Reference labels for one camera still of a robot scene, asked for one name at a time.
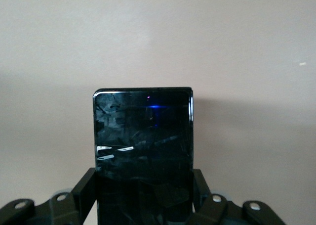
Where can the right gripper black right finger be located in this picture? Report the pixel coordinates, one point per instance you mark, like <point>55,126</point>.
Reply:
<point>212,210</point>

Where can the long black smartphone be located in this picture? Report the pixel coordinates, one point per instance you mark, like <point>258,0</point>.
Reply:
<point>143,136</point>

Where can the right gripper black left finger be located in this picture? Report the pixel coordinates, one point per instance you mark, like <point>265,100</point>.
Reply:
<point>61,210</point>

